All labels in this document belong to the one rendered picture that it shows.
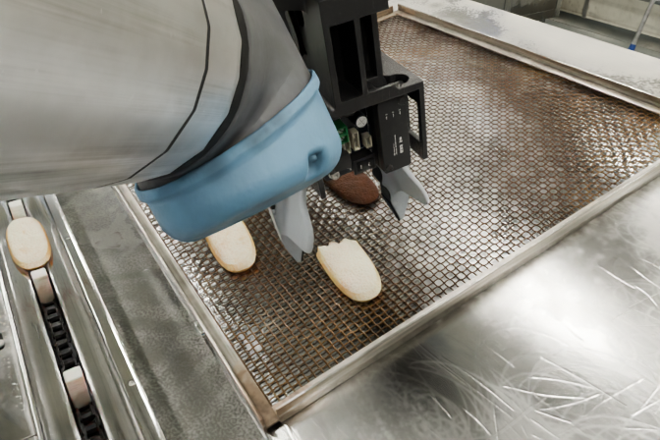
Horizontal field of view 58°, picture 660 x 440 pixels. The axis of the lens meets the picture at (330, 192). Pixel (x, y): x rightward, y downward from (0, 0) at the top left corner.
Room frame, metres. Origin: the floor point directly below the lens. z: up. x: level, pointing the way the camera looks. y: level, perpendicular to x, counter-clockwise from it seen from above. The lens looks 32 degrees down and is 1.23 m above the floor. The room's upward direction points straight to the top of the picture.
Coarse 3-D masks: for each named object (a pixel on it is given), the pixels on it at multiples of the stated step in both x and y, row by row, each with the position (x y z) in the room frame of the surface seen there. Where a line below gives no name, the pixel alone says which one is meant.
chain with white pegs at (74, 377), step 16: (16, 208) 0.54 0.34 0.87; (32, 272) 0.43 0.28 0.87; (48, 288) 0.43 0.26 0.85; (48, 304) 0.42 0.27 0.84; (48, 320) 0.40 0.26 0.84; (64, 336) 0.38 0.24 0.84; (64, 352) 0.36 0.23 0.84; (64, 368) 0.34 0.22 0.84; (80, 368) 0.32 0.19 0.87; (80, 384) 0.31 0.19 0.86; (80, 400) 0.30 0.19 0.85; (80, 416) 0.29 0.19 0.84; (96, 416) 0.29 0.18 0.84
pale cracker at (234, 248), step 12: (228, 228) 0.45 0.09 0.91; (240, 228) 0.44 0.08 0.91; (216, 240) 0.43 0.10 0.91; (228, 240) 0.43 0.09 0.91; (240, 240) 0.43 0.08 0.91; (216, 252) 0.42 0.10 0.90; (228, 252) 0.41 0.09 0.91; (240, 252) 0.41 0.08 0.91; (252, 252) 0.41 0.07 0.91; (228, 264) 0.40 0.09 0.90; (240, 264) 0.40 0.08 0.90; (252, 264) 0.40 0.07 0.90
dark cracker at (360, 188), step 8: (344, 176) 0.50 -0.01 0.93; (352, 176) 0.50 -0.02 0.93; (360, 176) 0.50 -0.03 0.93; (328, 184) 0.50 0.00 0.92; (336, 184) 0.50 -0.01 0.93; (344, 184) 0.49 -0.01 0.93; (352, 184) 0.49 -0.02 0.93; (360, 184) 0.49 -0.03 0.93; (368, 184) 0.49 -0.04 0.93; (336, 192) 0.49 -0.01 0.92; (344, 192) 0.48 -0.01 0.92; (352, 192) 0.48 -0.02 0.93; (360, 192) 0.48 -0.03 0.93; (368, 192) 0.48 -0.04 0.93; (376, 192) 0.48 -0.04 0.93; (352, 200) 0.47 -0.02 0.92; (360, 200) 0.47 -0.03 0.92; (368, 200) 0.47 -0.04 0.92
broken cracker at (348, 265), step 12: (348, 240) 0.41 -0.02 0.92; (324, 252) 0.40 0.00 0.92; (336, 252) 0.40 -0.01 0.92; (348, 252) 0.39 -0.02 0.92; (360, 252) 0.39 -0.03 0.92; (324, 264) 0.39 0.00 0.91; (336, 264) 0.38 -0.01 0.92; (348, 264) 0.38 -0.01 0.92; (360, 264) 0.38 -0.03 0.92; (372, 264) 0.38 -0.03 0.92; (336, 276) 0.37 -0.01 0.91; (348, 276) 0.37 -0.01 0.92; (360, 276) 0.37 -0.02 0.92; (372, 276) 0.37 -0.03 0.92; (348, 288) 0.36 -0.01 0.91; (360, 288) 0.36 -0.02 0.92; (372, 288) 0.36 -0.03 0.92; (360, 300) 0.35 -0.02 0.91
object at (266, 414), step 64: (448, 64) 0.73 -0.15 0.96; (512, 64) 0.71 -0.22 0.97; (448, 128) 0.58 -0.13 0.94; (512, 128) 0.57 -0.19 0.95; (640, 128) 0.54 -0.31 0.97; (128, 192) 0.53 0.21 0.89; (448, 192) 0.47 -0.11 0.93; (512, 192) 0.46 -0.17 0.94; (256, 256) 0.42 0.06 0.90; (384, 256) 0.40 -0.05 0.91; (512, 256) 0.38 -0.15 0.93; (320, 320) 0.34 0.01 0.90; (384, 320) 0.33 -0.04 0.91; (256, 384) 0.28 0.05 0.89; (320, 384) 0.27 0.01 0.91
